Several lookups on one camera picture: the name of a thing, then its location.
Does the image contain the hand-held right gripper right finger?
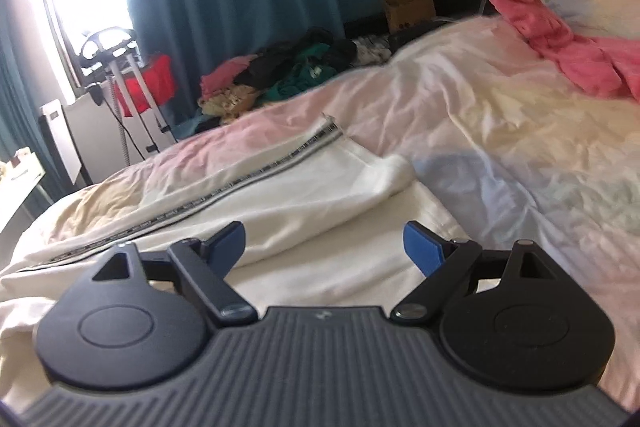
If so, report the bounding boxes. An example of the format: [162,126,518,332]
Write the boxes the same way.
[390,220,556,323]

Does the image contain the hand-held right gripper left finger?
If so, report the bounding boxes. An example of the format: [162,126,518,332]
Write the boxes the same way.
[90,221,258,320]

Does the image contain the cream striped pants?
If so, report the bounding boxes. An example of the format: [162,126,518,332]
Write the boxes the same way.
[0,112,471,348]

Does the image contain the pastel bed blanket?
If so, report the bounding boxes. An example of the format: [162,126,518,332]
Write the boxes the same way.
[0,14,640,408]

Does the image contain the tan garment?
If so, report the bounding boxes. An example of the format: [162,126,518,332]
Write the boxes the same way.
[197,84,263,125]

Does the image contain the garment steamer stand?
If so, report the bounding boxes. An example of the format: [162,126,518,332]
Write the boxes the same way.
[80,27,178,165]

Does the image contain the white radiator cabinet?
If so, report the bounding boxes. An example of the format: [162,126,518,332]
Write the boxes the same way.
[65,94,181,168]

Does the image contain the red cloth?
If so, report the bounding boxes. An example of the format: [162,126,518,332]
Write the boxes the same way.
[114,53,177,114]

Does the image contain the green garment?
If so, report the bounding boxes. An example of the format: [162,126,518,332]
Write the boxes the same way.
[257,44,341,102]

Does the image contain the black framed folded panel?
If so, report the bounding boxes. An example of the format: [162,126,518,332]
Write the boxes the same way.
[39,101,93,188]

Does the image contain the black white patterned garment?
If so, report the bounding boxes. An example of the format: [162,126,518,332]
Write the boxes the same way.
[350,36,393,68]

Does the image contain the white dressing table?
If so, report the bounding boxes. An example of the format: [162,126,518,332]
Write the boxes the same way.
[0,147,47,233]

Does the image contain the brown cardboard box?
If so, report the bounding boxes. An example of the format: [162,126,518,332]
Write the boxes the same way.
[384,0,436,32]

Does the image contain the pink fleece garment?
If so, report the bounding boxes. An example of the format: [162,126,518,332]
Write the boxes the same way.
[489,0,640,98]

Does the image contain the narrow teal curtain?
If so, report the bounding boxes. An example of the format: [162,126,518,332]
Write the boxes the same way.
[0,0,68,220]

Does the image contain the pastel pillow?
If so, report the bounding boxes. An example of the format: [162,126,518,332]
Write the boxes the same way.
[547,0,640,40]

